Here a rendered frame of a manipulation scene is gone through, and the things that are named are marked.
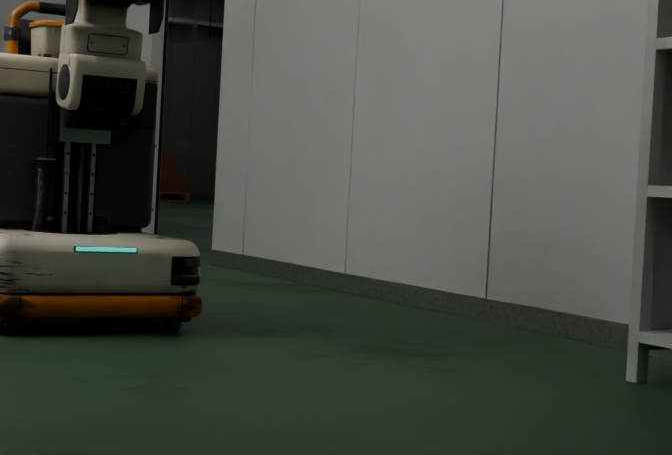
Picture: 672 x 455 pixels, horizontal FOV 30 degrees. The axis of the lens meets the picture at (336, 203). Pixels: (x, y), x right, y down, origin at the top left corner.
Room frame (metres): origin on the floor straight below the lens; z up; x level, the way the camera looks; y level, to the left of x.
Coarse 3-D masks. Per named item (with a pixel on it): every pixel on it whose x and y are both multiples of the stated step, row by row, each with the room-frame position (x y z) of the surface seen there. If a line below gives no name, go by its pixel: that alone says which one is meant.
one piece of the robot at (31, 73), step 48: (0, 96) 3.77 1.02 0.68; (48, 96) 3.84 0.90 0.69; (0, 144) 3.76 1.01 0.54; (48, 144) 3.83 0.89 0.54; (96, 144) 3.87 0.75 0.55; (144, 144) 3.99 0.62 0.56; (0, 192) 3.77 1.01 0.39; (48, 192) 3.82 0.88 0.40; (96, 192) 3.91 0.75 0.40; (144, 192) 3.99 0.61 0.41
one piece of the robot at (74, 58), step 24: (72, 24) 3.63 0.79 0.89; (96, 24) 3.66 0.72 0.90; (120, 24) 3.70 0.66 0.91; (72, 48) 3.61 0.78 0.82; (96, 48) 3.64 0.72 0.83; (120, 48) 3.67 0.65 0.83; (72, 72) 3.58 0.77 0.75; (96, 72) 3.60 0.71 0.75; (120, 72) 3.64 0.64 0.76; (144, 72) 3.67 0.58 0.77; (72, 96) 3.58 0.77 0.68
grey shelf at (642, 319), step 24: (648, 0) 3.28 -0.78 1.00; (648, 24) 3.27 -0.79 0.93; (648, 48) 3.27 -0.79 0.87; (648, 72) 3.27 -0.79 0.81; (648, 96) 3.26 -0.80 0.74; (648, 120) 3.26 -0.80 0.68; (648, 144) 3.25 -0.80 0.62; (648, 168) 3.25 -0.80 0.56; (648, 192) 3.25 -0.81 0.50; (648, 216) 3.25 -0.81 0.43; (648, 240) 3.25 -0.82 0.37; (648, 264) 3.26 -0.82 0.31; (648, 288) 3.26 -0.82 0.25; (648, 312) 3.26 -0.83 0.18; (648, 336) 3.22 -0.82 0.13
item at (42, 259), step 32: (0, 256) 3.46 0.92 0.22; (32, 256) 3.48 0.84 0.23; (64, 256) 3.53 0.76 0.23; (96, 256) 3.57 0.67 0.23; (128, 256) 3.62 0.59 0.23; (160, 256) 3.67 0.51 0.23; (192, 256) 3.72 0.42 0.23; (0, 288) 3.46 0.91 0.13; (32, 288) 3.49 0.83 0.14; (64, 288) 3.53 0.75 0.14; (96, 288) 3.58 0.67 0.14; (128, 288) 3.63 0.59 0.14; (160, 288) 3.68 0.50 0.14; (192, 288) 3.73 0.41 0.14; (0, 320) 3.48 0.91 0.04; (32, 320) 3.51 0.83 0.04; (64, 320) 3.56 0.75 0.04; (96, 320) 3.61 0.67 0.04; (128, 320) 3.65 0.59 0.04; (160, 320) 3.70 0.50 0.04
